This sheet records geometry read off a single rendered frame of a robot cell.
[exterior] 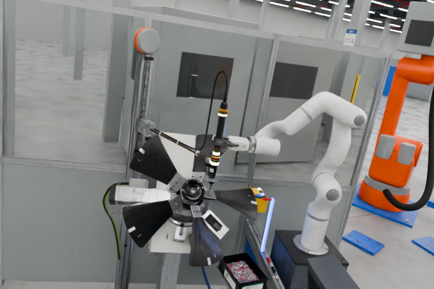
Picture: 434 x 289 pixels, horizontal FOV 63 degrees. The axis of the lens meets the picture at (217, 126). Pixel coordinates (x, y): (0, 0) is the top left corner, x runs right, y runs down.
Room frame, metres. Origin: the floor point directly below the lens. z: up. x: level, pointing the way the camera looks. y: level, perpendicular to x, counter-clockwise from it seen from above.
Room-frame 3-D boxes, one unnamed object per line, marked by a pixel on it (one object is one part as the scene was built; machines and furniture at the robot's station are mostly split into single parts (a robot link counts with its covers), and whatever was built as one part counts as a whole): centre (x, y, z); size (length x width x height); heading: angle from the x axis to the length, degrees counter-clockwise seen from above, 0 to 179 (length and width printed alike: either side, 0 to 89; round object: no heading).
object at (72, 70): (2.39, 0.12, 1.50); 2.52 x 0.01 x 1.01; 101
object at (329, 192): (1.71, -0.62, 1.25); 0.19 x 0.12 x 0.24; 3
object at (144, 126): (2.11, 0.43, 1.36); 0.10 x 0.07 x 0.08; 46
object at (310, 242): (1.75, -0.61, 1.04); 0.19 x 0.19 x 0.18
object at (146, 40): (2.18, 0.50, 1.88); 0.17 x 0.15 x 0.16; 101
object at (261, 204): (2.04, -0.31, 1.02); 0.16 x 0.10 x 0.11; 11
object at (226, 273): (1.55, -0.24, 0.84); 0.22 x 0.17 x 0.07; 27
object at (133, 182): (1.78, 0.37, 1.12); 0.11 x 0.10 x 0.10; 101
